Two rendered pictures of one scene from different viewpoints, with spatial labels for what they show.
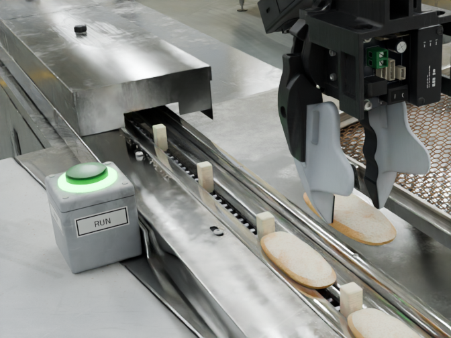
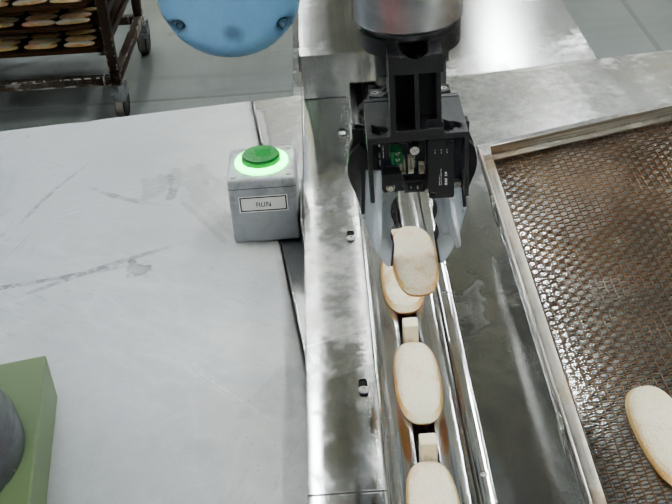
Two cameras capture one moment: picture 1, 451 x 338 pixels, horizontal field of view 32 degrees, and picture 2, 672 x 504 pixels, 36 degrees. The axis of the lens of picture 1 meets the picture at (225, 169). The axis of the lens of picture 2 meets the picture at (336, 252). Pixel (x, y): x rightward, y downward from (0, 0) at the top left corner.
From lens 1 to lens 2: 0.41 m
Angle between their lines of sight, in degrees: 23
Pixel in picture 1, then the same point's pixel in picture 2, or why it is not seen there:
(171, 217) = (323, 212)
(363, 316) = (408, 349)
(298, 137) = (360, 193)
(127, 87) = (355, 57)
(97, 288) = (247, 260)
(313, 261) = not seen: hidden behind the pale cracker
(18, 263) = (199, 220)
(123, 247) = (282, 228)
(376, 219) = (423, 273)
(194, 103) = not seen: hidden behind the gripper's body
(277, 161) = not seen: hidden behind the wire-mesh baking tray
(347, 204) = (414, 252)
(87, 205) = (250, 187)
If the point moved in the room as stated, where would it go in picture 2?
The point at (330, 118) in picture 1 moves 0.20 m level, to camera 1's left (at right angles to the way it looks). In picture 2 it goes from (377, 186) to (146, 155)
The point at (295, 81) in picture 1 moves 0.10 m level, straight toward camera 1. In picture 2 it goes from (354, 150) to (291, 216)
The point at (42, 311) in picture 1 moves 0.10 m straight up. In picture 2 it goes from (195, 271) to (180, 185)
